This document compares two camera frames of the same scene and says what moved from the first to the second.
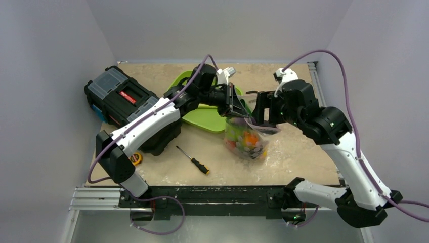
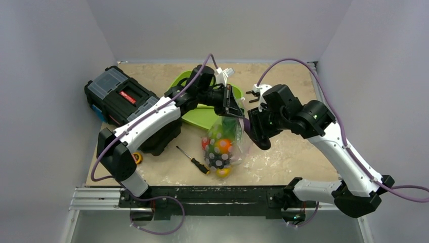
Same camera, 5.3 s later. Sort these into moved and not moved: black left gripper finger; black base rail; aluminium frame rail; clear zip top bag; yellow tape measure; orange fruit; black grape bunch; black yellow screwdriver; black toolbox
Moved: black grape bunch; clear zip top bag; orange fruit
Not moved: black toolbox; black yellow screwdriver; yellow tape measure; black left gripper finger; aluminium frame rail; black base rail
